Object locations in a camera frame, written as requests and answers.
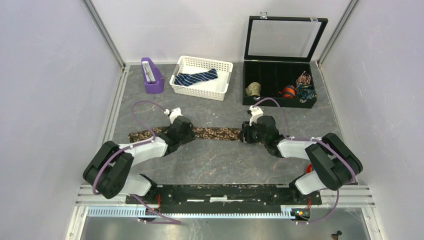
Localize white plastic basket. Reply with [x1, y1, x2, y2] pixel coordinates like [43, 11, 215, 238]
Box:
[169, 55, 233, 101]

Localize olive rolled tie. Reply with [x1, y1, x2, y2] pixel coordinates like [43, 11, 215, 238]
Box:
[245, 82, 261, 97]

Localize purple metronome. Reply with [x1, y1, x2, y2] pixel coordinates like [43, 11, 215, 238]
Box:
[141, 57, 165, 94]

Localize orange navy rolled tie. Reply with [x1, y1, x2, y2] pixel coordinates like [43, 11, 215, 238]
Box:
[278, 85, 296, 99]

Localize navy striped tie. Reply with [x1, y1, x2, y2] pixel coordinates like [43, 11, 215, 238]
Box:
[173, 68, 218, 87]

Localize brown floral tie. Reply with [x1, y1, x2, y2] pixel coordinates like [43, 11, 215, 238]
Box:
[128, 125, 244, 144]

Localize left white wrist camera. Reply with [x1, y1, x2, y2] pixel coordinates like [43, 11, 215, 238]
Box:
[163, 107, 182, 124]

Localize teal patterned tie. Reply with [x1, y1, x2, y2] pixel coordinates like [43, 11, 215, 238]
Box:
[295, 84, 317, 100]

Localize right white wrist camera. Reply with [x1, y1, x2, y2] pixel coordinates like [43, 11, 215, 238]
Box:
[249, 105, 264, 126]

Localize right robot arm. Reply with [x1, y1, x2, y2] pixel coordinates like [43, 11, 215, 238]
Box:
[238, 115, 363, 204]

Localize purple cable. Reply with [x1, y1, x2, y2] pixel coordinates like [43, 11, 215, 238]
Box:
[91, 100, 183, 225]
[253, 97, 358, 225]

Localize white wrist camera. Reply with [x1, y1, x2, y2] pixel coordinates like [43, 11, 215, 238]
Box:
[163, 107, 182, 124]
[249, 105, 264, 126]

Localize pink patterned tie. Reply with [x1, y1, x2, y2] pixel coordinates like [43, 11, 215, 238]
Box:
[295, 71, 312, 86]

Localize black display case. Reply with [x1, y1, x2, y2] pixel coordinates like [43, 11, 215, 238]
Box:
[241, 16, 328, 109]

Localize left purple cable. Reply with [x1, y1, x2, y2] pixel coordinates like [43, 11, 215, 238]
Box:
[91, 100, 183, 225]

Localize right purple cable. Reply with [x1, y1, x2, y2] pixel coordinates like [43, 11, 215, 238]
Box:
[253, 97, 358, 225]

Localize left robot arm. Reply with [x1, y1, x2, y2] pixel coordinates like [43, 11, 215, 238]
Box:
[82, 115, 195, 204]

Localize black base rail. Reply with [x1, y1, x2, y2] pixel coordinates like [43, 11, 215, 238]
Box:
[140, 183, 322, 214]

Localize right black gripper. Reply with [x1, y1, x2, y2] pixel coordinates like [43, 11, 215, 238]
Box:
[237, 119, 268, 145]

